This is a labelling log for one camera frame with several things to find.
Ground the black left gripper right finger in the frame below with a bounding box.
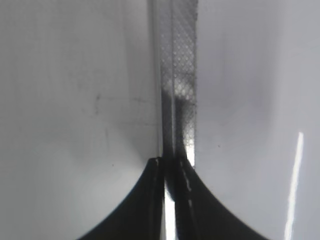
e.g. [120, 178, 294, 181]
[164, 157, 261, 240]

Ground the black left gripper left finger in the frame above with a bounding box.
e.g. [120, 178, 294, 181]
[81, 157, 165, 240]

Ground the white board with metal frame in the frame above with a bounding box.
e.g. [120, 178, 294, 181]
[0, 0, 320, 240]

